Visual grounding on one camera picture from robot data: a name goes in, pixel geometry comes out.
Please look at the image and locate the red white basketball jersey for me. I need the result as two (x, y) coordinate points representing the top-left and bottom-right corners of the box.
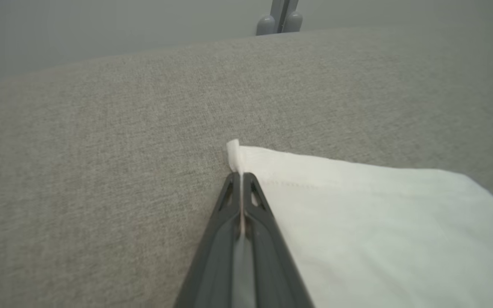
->
(226, 139), (493, 308)

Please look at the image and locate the grey fabric sofa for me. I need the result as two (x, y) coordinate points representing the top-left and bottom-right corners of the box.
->
(0, 19), (493, 308)

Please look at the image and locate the grey rounded post cap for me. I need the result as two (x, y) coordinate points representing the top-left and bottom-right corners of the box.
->
(283, 12), (303, 33)
(256, 15), (276, 36)

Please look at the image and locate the grey partition post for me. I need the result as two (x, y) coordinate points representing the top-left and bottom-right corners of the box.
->
(270, 0), (299, 34)

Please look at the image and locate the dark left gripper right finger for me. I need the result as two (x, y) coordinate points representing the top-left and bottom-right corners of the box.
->
(241, 172), (315, 308)

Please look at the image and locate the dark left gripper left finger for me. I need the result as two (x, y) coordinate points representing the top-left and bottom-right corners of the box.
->
(174, 172), (244, 308)

